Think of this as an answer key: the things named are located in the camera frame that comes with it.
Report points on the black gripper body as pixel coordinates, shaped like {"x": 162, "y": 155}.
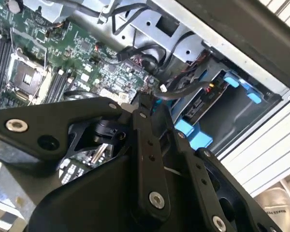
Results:
{"x": 87, "y": 205}

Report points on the hard disk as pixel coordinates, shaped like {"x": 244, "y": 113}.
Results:
{"x": 200, "y": 104}

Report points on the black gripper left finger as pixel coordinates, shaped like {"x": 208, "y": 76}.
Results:
{"x": 38, "y": 125}

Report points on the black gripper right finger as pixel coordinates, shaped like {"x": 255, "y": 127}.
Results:
{"x": 183, "y": 159}

